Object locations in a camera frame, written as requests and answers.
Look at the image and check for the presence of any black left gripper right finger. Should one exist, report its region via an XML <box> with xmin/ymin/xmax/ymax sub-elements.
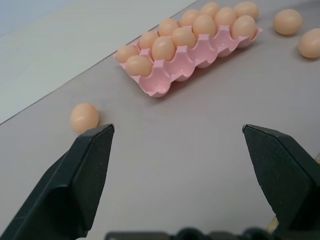
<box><xmin>241</xmin><ymin>123</ymin><xmax>320</xmax><ymax>231</ymax></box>

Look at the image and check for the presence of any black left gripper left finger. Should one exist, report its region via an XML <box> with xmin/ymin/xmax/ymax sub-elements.
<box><xmin>0</xmin><ymin>123</ymin><xmax>116</xmax><ymax>240</ymax></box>

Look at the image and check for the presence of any pink plastic egg tray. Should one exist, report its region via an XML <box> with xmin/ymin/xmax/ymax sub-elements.
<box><xmin>112</xmin><ymin>25</ymin><xmax>264</xmax><ymax>98</ymax></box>

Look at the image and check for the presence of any beige egg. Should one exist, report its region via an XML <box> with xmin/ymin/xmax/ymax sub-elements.
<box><xmin>70</xmin><ymin>102</ymin><xmax>100</xmax><ymax>134</ymax></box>
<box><xmin>214</xmin><ymin>7</ymin><xmax>237</xmax><ymax>27</ymax></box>
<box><xmin>298</xmin><ymin>27</ymin><xmax>320</xmax><ymax>59</ymax></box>
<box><xmin>116</xmin><ymin>45</ymin><xmax>140</xmax><ymax>64</ymax></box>
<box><xmin>180</xmin><ymin>9</ymin><xmax>201</xmax><ymax>27</ymax></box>
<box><xmin>231</xmin><ymin>15</ymin><xmax>257</xmax><ymax>42</ymax></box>
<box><xmin>125</xmin><ymin>55</ymin><xmax>153</xmax><ymax>77</ymax></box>
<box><xmin>234</xmin><ymin>1</ymin><xmax>260</xmax><ymax>21</ymax></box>
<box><xmin>151</xmin><ymin>36</ymin><xmax>176</xmax><ymax>62</ymax></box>
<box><xmin>192</xmin><ymin>14</ymin><xmax>217</xmax><ymax>36</ymax></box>
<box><xmin>272</xmin><ymin>8</ymin><xmax>304</xmax><ymax>36</ymax></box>
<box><xmin>171</xmin><ymin>26</ymin><xmax>197</xmax><ymax>48</ymax></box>
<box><xmin>138</xmin><ymin>31</ymin><xmax>160</xmax><ymax>50</ymax></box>
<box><xmin>158</xmin><ymin>17</ymin><xmax>180</xmax><ymax>37</ymax></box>
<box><xmin>200</xmin><ymin>1</ymin><xmax>221</xmax><ymax>19</ymax></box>

